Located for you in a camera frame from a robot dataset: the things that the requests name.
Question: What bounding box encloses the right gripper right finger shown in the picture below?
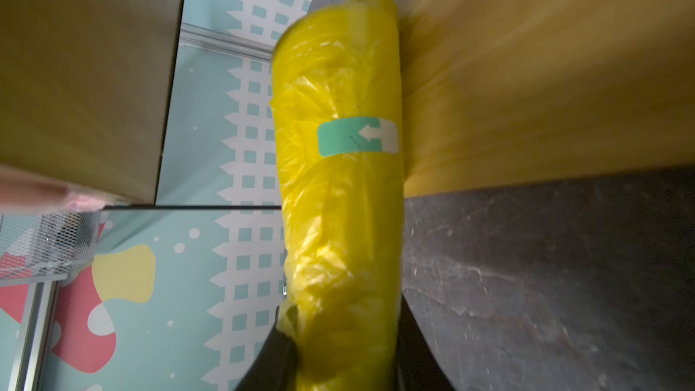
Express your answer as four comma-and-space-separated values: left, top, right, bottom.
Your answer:
394, 296, 454, 391

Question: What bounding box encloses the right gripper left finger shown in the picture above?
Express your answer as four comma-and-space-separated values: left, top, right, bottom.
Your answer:
235, 308, 299, 391

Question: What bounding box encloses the yellow roll front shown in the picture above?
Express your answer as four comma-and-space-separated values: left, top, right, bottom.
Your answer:
271, 0, 404, 390

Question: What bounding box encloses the wooden three-tier shelf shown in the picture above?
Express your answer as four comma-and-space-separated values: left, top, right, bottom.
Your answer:
1, 0, 694, 213

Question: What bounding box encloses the white wire mesh basket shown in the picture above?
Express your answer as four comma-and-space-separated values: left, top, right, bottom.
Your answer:
1, 213, 101, 287

